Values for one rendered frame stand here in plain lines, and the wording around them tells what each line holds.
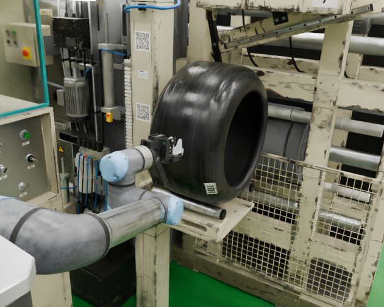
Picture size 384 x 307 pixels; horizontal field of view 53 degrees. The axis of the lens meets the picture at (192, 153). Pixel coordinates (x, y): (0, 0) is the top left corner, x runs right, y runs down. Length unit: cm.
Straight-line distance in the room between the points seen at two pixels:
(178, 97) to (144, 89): 28
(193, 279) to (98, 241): 189
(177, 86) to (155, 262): 93
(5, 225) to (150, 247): 124
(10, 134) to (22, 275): 132
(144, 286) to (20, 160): 92
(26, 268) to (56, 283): 165
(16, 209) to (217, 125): 75
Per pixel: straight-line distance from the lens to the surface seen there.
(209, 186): 137
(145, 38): 158
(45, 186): 171
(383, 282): 293
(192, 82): 139
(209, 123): 129
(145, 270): 203
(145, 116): 164
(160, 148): 119
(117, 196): 108
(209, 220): 155
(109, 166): 104
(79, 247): 72
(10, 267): 25
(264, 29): 176
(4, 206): 78
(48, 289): 187
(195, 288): 254
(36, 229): 71
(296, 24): 171
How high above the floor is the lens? 167
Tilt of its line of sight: 22 degrees down
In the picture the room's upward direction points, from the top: 2 degrees clockwise
